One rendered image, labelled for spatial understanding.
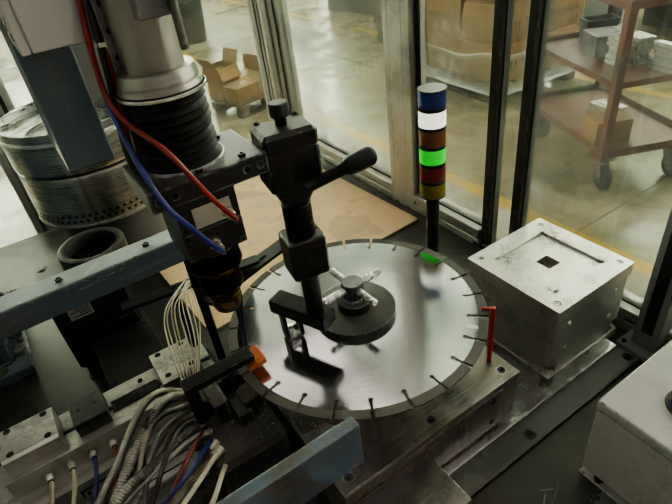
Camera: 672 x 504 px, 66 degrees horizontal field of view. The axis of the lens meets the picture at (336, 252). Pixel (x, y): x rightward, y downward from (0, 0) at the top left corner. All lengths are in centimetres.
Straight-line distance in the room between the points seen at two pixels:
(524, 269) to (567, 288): 7
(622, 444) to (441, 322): 25
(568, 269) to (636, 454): 30
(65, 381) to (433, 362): 70
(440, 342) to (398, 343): 5
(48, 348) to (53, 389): 12
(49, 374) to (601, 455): 93
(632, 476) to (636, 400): 10
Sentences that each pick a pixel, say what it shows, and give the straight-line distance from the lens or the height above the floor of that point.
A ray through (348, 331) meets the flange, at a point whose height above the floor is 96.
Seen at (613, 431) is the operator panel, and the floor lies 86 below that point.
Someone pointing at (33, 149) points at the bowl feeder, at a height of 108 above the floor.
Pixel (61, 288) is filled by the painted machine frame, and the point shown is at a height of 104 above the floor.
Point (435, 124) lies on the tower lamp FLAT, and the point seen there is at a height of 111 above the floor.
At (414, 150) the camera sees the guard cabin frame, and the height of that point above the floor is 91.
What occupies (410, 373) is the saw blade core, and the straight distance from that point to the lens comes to 64.
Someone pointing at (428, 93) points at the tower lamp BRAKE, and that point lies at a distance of 84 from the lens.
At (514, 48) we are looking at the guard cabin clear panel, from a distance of 99.
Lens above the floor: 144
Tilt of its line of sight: 35 degrees down
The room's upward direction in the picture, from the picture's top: 8 degrees counter-clockwise
